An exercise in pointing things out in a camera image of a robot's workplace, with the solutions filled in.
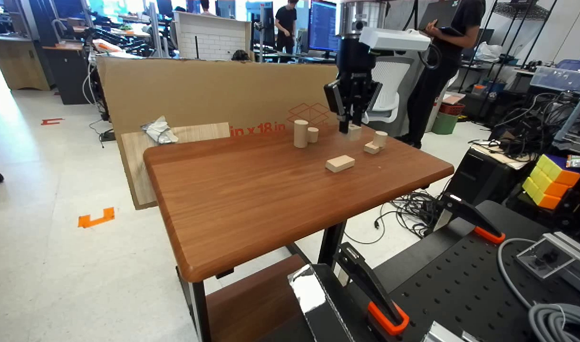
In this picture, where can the aluminium rail mount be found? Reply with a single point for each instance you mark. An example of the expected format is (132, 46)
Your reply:
(561, 259)

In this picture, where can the red basket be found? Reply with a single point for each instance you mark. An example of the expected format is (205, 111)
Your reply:
(452, 109)

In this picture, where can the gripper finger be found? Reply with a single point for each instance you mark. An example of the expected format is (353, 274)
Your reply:
(344, 121)
(359, 114)

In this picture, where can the short wooden cylinder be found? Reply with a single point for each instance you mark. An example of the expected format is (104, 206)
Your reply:
(313, 135)

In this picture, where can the black cabinet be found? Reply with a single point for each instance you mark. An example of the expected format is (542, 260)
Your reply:
(69, 76)

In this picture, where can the small wooden block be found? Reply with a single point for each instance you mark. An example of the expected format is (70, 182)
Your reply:
(355, 134)

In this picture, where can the rectangular wooden block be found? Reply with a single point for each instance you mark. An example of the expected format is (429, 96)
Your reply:
(340, 164)

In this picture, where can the white mesh office chair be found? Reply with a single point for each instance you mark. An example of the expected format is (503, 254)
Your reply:
(390, 83)

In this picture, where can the clear plastic bin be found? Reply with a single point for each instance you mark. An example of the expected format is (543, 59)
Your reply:
(561, 78)

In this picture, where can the wooden cabinet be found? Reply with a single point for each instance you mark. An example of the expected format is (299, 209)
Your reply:
(19, 64)

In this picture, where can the crumpled plastic wrapper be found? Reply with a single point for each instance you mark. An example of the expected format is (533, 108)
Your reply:
(160, 130)

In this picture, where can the small wooden cube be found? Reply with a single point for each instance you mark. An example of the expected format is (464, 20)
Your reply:
(372, 147)

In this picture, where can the light wooden board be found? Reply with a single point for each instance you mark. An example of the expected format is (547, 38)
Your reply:
(135, 166)

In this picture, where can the black computer case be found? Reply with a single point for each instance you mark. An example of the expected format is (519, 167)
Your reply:
(480, 178)

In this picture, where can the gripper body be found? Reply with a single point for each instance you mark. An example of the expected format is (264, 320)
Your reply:
(354, 59)

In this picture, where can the white brick pattern panel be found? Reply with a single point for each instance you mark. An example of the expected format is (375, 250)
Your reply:
(211, 40)

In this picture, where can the monitor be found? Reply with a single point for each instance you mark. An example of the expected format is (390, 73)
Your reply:
(323, 26)

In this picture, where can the green bin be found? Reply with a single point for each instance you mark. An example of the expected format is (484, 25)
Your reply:
(444, 124)

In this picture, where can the tall wooden cylinder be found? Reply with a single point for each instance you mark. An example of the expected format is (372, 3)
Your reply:
(301, 134)

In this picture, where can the black clamp with orange tip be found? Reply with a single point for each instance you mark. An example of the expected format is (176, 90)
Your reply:
(470, 216)
(371, 285)

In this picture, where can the large colourful puzzle cube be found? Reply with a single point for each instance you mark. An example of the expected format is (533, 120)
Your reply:
(549, 183)

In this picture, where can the person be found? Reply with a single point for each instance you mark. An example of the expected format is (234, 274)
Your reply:
(437, 80)
(285, 28)

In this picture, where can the grey laptop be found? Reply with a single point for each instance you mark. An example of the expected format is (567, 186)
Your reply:
(439, 16)

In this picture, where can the large cardboard sheet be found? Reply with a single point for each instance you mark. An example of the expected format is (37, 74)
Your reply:
(199, 95)

